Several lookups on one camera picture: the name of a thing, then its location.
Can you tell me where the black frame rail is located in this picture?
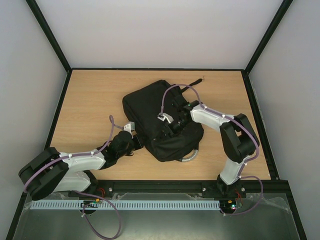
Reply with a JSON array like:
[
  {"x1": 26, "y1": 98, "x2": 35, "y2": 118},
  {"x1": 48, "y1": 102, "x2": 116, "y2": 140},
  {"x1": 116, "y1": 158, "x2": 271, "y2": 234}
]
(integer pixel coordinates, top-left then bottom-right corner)
[{"x1": 24, "y1": 178, "x2": 291, "y2": 198}]

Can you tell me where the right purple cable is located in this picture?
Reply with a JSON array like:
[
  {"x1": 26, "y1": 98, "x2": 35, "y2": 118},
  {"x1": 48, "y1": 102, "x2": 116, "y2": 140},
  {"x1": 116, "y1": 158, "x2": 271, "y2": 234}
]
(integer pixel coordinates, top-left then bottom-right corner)
[{"x1": 159, "y1": 84, "x2": 263, "y2": 216}]

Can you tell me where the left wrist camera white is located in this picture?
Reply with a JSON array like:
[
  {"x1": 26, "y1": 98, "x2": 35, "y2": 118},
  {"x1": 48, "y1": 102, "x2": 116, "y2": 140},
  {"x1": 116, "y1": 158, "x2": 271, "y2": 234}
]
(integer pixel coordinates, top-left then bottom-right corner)
[{"x1": 123, "y1": 121, "x2": 135, "y2": 133}]

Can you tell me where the light blue cable duct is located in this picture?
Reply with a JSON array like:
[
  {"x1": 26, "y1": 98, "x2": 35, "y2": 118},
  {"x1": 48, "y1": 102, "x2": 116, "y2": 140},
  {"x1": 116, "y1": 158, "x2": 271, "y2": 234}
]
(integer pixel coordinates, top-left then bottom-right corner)
[{"x1": 30, "y1": 200, "x2": 220, "y2": 211}]

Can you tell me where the purple cable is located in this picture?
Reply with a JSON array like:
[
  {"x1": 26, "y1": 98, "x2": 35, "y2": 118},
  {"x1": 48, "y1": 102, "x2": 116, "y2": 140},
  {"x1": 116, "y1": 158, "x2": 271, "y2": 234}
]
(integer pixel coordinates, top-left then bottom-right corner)
[
  {"x1": 159, "y1": 84, "x2": 263, "y2": 216},
  {"x1": 23, "y1": 114, "x2": 123, "y2": 240}
]

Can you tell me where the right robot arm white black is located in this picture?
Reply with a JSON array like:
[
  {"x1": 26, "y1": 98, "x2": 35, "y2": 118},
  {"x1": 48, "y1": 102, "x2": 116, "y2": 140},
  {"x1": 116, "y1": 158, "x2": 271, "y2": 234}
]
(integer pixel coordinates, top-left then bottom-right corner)
[{"x1": 157, "y1": 93, "x2": 260, "y2": 196}]

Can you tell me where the black student backpack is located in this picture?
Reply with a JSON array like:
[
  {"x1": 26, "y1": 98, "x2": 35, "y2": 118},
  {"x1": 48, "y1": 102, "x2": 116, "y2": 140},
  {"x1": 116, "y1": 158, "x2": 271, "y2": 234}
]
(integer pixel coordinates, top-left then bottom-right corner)
[{"x1": 122, "y1": 79, "x2": 204, "y2": 163}]

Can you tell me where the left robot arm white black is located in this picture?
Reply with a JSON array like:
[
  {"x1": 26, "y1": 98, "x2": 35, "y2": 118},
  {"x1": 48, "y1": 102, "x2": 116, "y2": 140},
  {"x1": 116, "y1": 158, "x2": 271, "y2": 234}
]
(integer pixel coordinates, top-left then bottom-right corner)
[{"x1": 18, "y1": 130, "x2": 144, "y2": 201}]

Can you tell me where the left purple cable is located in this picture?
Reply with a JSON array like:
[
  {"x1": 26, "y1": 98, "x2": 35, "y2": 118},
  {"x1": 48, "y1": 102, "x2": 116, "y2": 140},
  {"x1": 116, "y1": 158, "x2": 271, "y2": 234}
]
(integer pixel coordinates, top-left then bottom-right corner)
[{"x1": 23, "y1": 114, "x2": 123, "y2": 240}]

